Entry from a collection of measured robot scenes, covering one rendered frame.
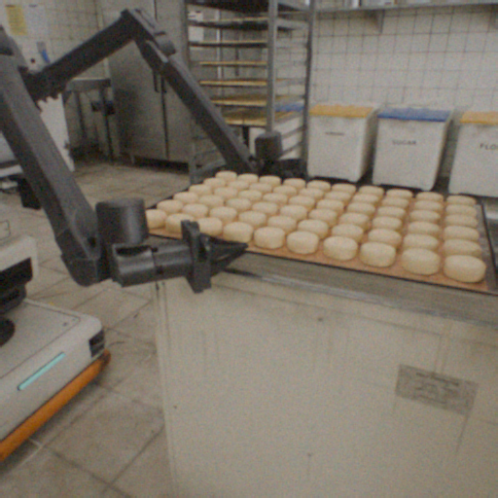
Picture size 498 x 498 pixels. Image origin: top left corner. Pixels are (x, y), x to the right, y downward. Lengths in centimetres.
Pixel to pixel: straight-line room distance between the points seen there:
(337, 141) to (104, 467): 336
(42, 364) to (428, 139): 334
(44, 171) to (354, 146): 360
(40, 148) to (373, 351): 60
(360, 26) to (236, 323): 418
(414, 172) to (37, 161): 361
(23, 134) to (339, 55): 425
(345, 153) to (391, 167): 43
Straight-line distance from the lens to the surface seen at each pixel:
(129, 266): 62
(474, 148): 398
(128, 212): 60
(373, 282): 68
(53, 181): 70
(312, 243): 66
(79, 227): 68
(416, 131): 399
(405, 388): 76
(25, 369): 158
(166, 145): 482
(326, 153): 421
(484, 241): 81
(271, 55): 213
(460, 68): 459
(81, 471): 159
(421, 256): 65
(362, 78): 473
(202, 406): 96
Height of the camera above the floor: 118
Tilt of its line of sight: 25 degrees down
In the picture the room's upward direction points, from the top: straight up
